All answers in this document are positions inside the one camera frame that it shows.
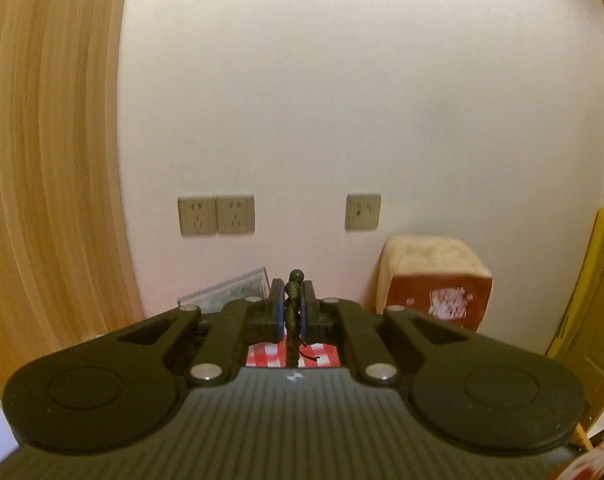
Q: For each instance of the lucky cat cushion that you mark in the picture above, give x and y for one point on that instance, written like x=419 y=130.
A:
x=421 y=270

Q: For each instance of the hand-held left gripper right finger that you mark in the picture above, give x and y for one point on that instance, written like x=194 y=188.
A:
x=309 y=310

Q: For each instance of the sand art picture frame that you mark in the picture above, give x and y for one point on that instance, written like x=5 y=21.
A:
x=232 y=290

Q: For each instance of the beige wall socket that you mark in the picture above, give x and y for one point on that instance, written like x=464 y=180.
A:
x=235 y=214
x=362 y=211
x=197 y=216

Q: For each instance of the wooden wall panel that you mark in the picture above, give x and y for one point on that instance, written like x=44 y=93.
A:
x=47 y=160

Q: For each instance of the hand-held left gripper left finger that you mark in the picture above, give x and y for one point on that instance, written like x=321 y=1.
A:
x=278 y=310

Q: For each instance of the red white printed cloth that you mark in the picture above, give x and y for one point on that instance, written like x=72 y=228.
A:
x=596 y=462

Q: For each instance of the red white checked tablecloth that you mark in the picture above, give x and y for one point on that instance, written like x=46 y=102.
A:
x=262 y=355

